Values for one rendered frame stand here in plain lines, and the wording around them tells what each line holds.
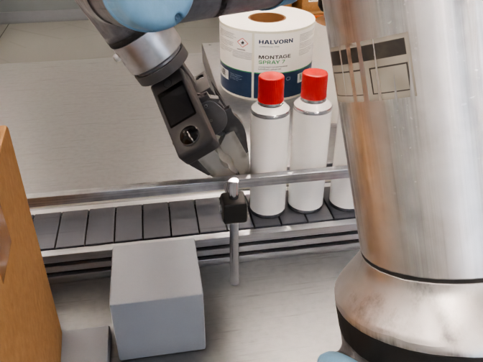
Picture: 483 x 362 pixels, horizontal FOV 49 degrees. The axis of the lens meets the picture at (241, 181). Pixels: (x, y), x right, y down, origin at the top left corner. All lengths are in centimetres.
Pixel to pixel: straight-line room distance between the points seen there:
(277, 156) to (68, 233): 30
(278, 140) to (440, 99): 51
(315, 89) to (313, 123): 4
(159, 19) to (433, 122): 35
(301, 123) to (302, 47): 42
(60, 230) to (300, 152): 35
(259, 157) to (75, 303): 30
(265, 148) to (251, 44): 42
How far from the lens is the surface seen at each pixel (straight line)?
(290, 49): 109
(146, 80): 65
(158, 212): 78
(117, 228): 76
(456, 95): 19
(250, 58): 109
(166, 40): 64
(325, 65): 97
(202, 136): 60
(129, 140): 109
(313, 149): 71
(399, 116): 20
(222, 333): 67
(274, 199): 74
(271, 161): 70
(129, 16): 50
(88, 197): 69
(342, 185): 76
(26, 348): 48
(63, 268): 75
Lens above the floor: 133
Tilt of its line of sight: 32 degrees down
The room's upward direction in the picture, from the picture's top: straight up
